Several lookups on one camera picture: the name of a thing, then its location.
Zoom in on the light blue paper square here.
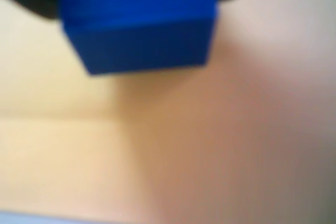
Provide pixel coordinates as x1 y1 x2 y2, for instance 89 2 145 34
0 210 111 224

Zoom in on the orange paper square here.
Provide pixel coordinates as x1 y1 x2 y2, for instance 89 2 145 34
0 0 316 221

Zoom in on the small blue cube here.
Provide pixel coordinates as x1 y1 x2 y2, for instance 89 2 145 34
58 0 219 76

